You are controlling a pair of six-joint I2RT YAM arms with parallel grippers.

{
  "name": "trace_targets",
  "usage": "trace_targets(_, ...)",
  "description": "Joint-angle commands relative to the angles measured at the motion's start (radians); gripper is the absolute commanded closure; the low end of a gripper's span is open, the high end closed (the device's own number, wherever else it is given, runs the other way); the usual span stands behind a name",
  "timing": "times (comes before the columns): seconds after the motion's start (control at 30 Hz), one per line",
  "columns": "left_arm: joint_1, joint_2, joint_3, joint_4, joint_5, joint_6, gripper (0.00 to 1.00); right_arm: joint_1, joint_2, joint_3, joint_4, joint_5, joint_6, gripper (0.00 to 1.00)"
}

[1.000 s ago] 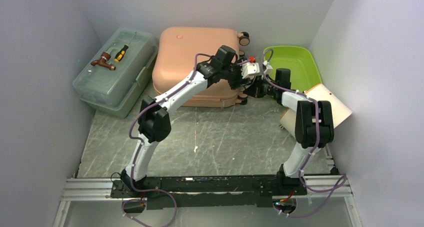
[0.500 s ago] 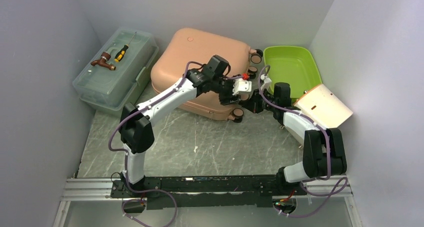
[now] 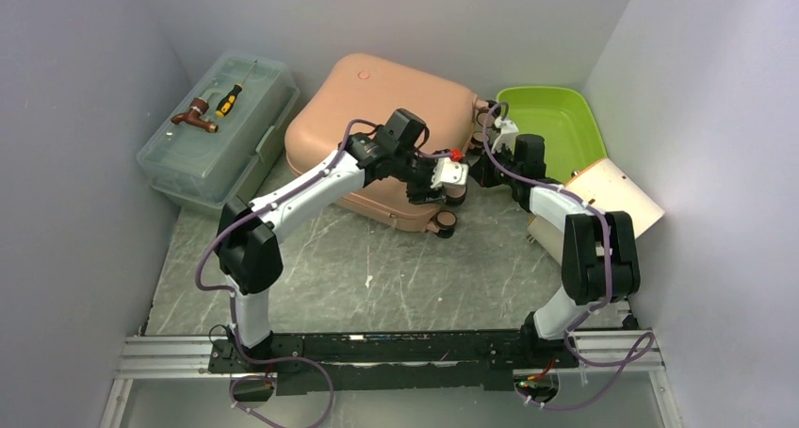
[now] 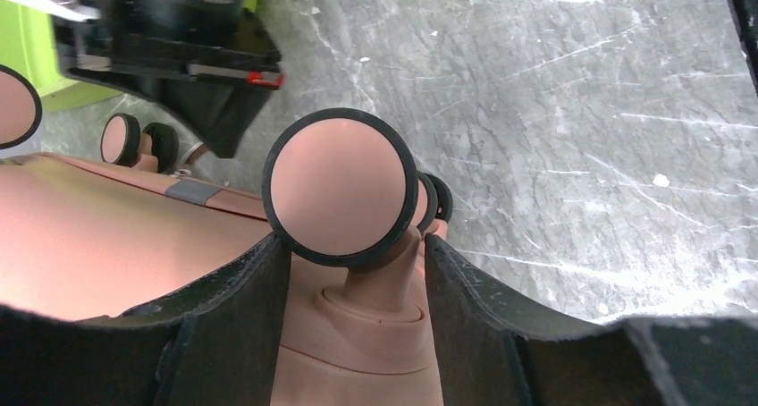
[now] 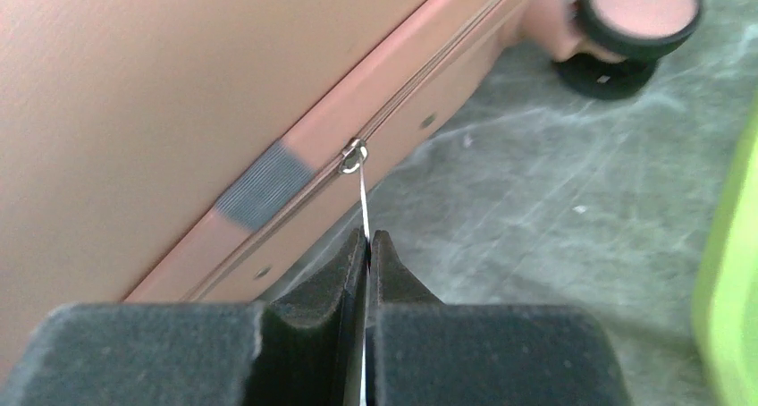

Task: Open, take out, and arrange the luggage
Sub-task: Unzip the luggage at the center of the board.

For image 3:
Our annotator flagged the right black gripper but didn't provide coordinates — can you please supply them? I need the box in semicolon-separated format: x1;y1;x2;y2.
468;142;522;189

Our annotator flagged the pink hard-shell suitcase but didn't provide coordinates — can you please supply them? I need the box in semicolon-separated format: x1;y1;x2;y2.
285;54;488;238

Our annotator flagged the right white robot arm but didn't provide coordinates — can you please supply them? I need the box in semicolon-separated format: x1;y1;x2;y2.
470;133;641;367

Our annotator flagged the green plastic tray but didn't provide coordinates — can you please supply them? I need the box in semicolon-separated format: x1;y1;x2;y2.
497;86;607;183

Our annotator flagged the cream appliance with orange rim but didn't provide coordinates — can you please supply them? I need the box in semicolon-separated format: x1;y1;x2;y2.
527;157;664;265

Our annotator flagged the translucent plastic toolbox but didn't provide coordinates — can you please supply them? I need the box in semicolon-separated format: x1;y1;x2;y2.
137;51;301;218

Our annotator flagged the yellow black screwdriver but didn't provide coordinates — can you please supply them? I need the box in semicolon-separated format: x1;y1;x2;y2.
215;60;257;118

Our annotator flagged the brown brass faucet valve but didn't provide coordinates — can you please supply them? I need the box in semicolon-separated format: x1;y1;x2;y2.
170;97;219;134

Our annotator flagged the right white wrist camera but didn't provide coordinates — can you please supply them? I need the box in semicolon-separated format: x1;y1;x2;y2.
488;117;519;155

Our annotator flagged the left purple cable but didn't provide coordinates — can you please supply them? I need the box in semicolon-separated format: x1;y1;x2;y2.
194;117;464;428

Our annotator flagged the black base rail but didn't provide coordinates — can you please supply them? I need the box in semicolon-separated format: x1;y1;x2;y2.
207;326;578;396

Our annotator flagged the aluminium frame profile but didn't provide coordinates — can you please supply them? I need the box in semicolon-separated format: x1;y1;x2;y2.
101;327;682;427

